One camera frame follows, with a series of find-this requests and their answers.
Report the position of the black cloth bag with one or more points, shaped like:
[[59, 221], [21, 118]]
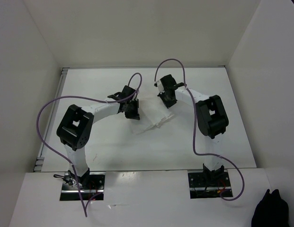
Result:
[[271, 211]]

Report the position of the white pleated skirt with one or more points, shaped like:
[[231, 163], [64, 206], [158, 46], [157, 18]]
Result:
[[153, 114]]

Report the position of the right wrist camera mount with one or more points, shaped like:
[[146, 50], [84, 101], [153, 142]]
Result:
[[159, 86]]

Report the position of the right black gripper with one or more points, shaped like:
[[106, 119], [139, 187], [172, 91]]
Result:
[[167, 104]]

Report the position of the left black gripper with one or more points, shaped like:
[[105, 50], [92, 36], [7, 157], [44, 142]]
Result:
[[135, 115]]

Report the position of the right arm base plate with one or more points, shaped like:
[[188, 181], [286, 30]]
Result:
[[200, 188]]

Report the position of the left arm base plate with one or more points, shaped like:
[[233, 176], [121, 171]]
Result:
[[93, 190]]

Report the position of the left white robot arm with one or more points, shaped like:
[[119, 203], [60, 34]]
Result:
[[75, 128]]

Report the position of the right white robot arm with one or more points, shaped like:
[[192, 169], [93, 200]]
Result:
[[210, 118]]

